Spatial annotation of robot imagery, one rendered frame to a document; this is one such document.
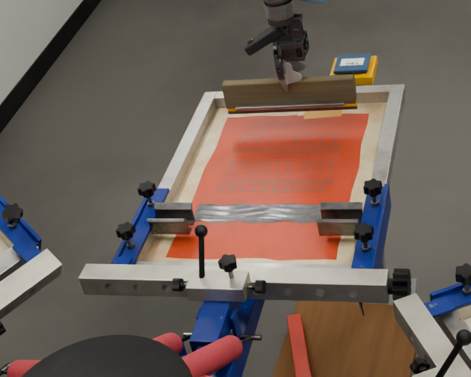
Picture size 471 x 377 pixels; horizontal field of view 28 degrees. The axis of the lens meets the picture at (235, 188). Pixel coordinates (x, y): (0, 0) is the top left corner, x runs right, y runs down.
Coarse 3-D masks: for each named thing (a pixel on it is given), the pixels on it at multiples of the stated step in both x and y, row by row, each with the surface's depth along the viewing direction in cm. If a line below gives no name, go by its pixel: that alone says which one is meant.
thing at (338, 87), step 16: (240, 80) 253; (256, 80) 251; (272, 80) 250; (304, 80) 247; (320, 80) 245; (336, 80) 244; (352, 80) 243; (224, 96) 254; (240, 96) 253; (256, 96) 252; (272, 96) 251; (288, 96) 250; (304, 96) 249; (320, 96) 248; (336, 96) 247; (352, 96) 246
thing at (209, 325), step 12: (204, 312) 192; (216, 312) 191; (228, 312) 191; (204, 324) 189; (216, 324) 188; (228, 324) 191; (192, 336) 187; (204, 336) 186; (216, 336) 186; (192, 348) 187
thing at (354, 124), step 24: (312, 120) 259; (336, 120) 257; (360, 120) 254; (360, 144) 245; (336, 168) 239; (336, 192) 230; (264, 240) 221; (288, 240) 219; (312, 240) 217; (336, 240) 216
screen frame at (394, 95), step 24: (216, 96) 273; (360, 96) 260; (384, 96) 258; (192, 120) 264; (384, 120) 246; (192, 144) 255; (384, 144) 237; (168, 168) 247; (384, 168) 229; (144, 264) 216; (168, 264) 215; (192, 264) 213; (216, 264) 211; (240, 264) 210; (264, 264) 208; (288, 264) 207; (312, 264) 205; (336, 264) 204
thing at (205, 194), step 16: (224, 128) 264; (240, 128) 263; (256, 128) 261; (272, 128) 260; (288, 128) 258; (224, 144) 258; (224, 160) 251; (208, 176) 247; (208, 192) 241; (192, 208) 236; (208, 224) 230; (224, 224) 228; (240, 224) 227; (256, 224) 226; (176, 240) 227; (192, 240) 226; (208, 240) 225; (224, 240) 224; (240, 240) 222; (176, 256) 222; (192, 256) 221; (208, 256) 220; (240, 256) 218
